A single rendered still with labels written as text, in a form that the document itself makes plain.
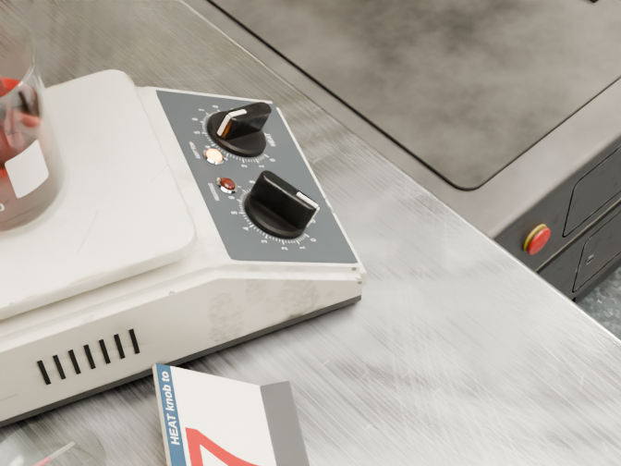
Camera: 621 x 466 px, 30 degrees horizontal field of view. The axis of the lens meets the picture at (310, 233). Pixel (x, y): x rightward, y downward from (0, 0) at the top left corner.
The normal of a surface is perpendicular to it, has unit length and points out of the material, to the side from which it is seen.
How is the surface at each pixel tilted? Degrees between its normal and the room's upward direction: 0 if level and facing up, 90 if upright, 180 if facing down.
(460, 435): 0
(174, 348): 90
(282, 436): 0
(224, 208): 30
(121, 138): 0
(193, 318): 90
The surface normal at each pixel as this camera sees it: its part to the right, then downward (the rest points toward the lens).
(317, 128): -0.04, -0.61
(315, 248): 0.43, -0.69
